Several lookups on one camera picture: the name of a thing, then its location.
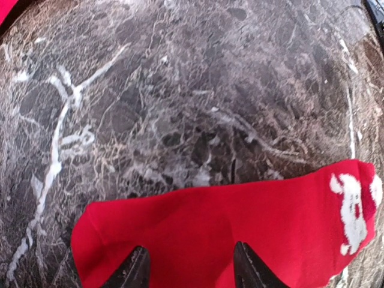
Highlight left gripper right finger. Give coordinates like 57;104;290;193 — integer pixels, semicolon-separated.
233;241;288;288

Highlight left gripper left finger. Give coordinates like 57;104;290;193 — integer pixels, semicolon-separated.
103;246;151;288

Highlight red sock with santa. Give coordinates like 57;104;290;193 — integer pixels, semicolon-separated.
71;160;383;287

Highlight red sock plain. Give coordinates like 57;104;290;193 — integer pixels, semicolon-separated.
0;0;17;24

